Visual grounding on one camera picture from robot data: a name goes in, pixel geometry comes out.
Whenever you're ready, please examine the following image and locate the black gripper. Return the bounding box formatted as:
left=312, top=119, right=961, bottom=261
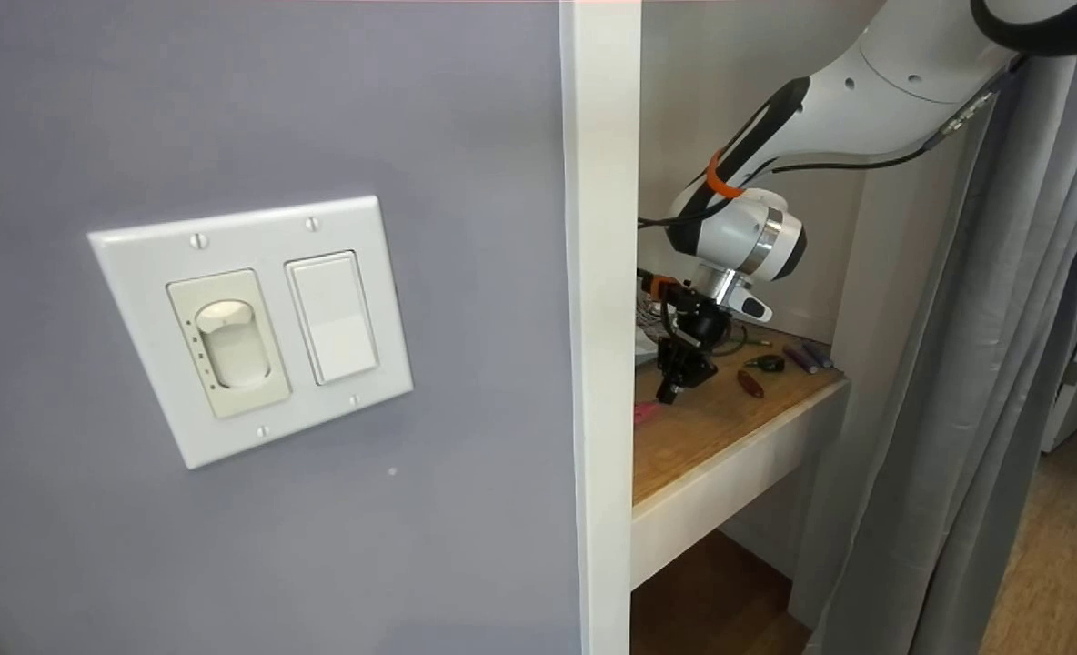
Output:
left=652, top=306, right=729, bottom=408

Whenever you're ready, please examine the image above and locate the orange cable clip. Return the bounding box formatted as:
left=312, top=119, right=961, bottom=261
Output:
left=700, top=158, right=750, bottom=204

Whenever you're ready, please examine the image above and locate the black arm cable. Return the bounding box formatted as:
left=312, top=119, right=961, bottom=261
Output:
left=780, top=65, right=1025, bottom=176

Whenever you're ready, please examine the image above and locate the white rocker switch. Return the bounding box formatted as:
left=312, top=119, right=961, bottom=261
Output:
left=282, top=249, right=383, bottom=388

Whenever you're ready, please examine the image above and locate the grey curtain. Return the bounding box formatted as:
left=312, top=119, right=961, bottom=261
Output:
left=789, top=48, right=1077, bottom=655

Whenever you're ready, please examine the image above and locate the white door frame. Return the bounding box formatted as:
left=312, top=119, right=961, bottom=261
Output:
left=557, top=0, right=649, bottom=655

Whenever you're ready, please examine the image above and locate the beige dimmer slider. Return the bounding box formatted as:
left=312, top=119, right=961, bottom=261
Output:
left=165, top=266, right=294, bottom=427

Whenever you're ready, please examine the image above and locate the white wall switch plate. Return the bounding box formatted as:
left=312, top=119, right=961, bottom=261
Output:
left=84, top=192, right=420, bottom=472

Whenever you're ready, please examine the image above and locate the small white object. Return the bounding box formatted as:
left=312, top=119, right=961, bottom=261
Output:
left=630, top=323, right=666, bottom=371

